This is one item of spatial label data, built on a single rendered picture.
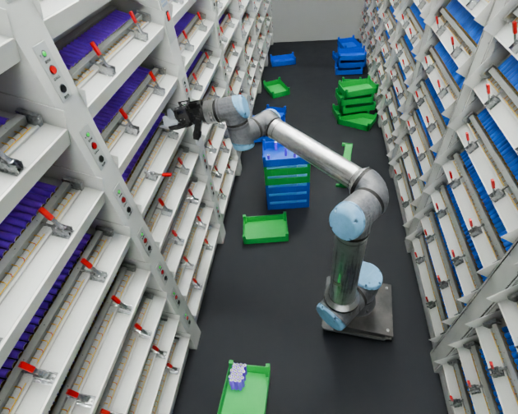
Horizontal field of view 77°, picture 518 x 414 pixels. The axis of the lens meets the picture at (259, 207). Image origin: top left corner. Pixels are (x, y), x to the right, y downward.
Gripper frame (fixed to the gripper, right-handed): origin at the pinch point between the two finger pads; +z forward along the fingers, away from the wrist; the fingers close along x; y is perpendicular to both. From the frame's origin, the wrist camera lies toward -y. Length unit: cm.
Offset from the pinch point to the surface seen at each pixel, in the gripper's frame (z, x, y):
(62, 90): -12, 50, 39
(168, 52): -7.3, -15.9, 22.2
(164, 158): -2.1, 14.4, -6.7
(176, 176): 4.1, 4.6, -23.9
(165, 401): 12, 83, -85
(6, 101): -1, 54, 41
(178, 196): 0.8, 16.0, -26.6
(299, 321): -40, 34, -110
